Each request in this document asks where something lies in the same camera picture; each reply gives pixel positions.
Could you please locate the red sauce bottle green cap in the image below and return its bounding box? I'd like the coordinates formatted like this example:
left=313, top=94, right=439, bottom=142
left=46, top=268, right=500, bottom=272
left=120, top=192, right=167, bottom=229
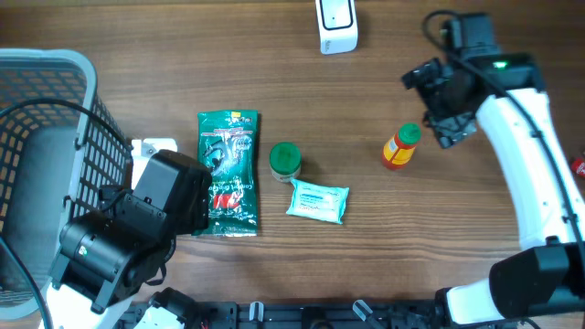
left=382, top=122, right=421, bottom=170

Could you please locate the green glove package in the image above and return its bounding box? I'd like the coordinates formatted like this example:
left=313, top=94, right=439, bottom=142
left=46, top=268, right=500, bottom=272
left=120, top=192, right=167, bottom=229
left=194, top=110, right=259, bottom=237

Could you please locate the teal wet wipes pack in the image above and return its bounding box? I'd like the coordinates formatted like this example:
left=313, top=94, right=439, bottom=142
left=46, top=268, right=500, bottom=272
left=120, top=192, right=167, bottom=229
left=286, top=178, right=349, bottom=225

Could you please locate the white barcode scanner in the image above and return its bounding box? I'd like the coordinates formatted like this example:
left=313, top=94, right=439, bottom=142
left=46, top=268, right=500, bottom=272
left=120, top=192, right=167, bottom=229
left=314, top=0, right=358, bottom=55

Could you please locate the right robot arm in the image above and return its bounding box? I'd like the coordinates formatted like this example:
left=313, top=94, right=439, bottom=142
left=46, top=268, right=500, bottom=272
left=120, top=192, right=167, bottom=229
left=402, top=10, right=584, bottom=328

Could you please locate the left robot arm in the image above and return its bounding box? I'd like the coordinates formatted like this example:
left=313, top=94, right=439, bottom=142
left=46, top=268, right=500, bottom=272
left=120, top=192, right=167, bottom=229
left=42, top=150, right=212, bottom=328

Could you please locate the grey plastic mesh basket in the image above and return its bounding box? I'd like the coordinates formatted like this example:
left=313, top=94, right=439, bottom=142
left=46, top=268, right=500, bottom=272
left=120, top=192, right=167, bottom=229
left=0, top=48, right=133, bottom=321

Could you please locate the green lid spice jar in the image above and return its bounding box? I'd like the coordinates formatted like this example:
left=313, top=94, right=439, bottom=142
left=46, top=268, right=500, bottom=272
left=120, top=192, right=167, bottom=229
left=269, top=142, right=302, bottom=183

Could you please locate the red instant coffee stick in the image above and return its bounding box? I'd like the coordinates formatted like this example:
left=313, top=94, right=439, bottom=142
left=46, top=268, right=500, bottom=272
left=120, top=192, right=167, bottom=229
left=569, top=157, right=585, bottom=178

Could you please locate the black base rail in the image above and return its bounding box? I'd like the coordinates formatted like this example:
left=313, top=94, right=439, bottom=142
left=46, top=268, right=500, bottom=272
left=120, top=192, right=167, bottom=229
left=111, top=287, right=518, bottom=329

